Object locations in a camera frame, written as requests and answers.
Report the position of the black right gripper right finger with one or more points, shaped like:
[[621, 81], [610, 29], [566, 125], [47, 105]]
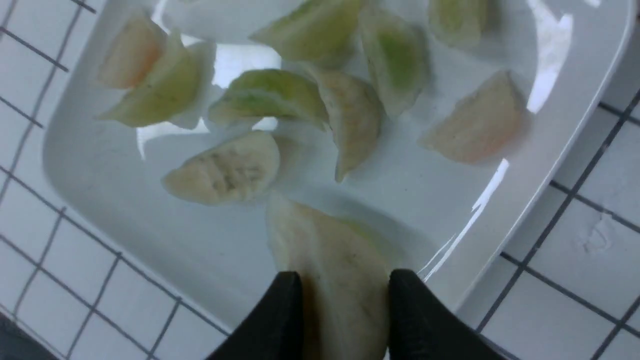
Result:
[[422, 328]]

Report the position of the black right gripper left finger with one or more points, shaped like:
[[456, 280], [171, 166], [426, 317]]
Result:
[[274, 329]]

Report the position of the pink dumpling on plate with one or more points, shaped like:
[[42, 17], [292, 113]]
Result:
[[481, 124]]

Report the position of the pale dumpling plate centre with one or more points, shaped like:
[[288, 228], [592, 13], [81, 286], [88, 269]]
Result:
[[355, 116]]

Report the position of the white rectangular plate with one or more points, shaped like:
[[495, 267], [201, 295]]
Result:
[[441, 218]]

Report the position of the green dumpling plate front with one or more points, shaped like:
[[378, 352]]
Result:
[[260, 93]]

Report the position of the pale green dumpling on plate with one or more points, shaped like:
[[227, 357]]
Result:
[[174, 91]]

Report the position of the pink-white dumpling on plate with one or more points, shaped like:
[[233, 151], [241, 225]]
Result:
[[132, 53]]

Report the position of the white grid-pattern tablecloth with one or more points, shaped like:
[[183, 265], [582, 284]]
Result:
[[566, 286]]

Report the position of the green dumpling in steamer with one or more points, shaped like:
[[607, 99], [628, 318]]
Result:
[[318, 32]]

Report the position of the pale dumpling in steamer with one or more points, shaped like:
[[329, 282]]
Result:
[[457, 17]]

